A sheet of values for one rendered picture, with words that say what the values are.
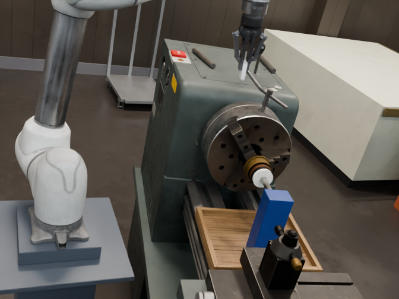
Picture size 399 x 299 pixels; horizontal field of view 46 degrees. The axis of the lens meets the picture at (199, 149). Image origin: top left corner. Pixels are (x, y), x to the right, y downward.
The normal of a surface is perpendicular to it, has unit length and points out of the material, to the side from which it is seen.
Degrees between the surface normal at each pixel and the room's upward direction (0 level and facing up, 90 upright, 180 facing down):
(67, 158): 5
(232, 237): 0
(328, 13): 90
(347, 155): 90
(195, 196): 26
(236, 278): 0
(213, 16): 90
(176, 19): 90
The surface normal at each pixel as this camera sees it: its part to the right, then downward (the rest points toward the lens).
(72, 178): 0.62, 0.16
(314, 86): -0.92, 0.00
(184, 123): 0.18, 0.49
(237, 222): 0.20, -0.87
